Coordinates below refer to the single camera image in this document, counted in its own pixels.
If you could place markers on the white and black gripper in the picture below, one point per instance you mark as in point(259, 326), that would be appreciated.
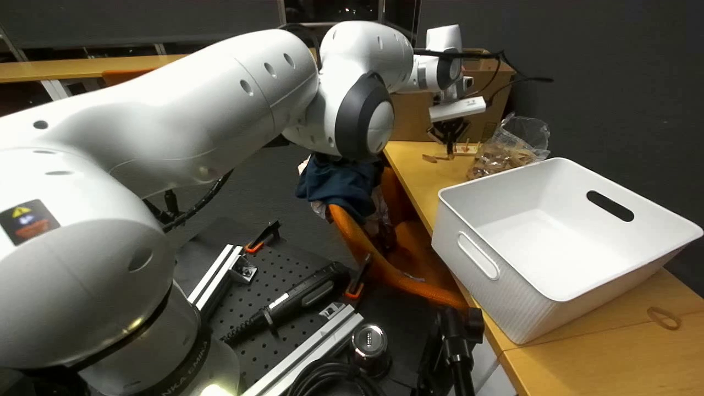
point(452, 109)

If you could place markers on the clear bag of rubber bands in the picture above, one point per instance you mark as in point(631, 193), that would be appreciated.
point(518, 141)

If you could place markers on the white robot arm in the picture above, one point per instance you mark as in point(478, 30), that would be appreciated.
point(87, 273)

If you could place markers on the single rubber band on table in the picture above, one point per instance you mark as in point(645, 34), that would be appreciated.
point(663, 318)

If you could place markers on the brown cardboard box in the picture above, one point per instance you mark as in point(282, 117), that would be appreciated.
point(434, 70)

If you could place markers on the dark blue cloth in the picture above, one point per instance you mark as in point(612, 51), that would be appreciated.
point(337, 180)

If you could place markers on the orange office chair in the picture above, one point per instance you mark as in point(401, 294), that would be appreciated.
point(398, 248)

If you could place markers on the white plastic bin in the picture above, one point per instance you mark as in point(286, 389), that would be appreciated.
point(546, 243)

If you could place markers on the black screwdriver tool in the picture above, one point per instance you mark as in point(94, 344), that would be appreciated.
point(307, 294)

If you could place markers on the round metal weight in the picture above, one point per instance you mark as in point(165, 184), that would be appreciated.
point(369, 351)

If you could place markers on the black camera tripod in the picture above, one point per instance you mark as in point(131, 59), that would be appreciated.
point(446, 355)

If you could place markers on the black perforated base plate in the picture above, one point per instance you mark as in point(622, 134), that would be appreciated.
point(279, 265)

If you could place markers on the silver aluminium rail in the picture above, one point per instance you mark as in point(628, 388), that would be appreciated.
point(228, 265)

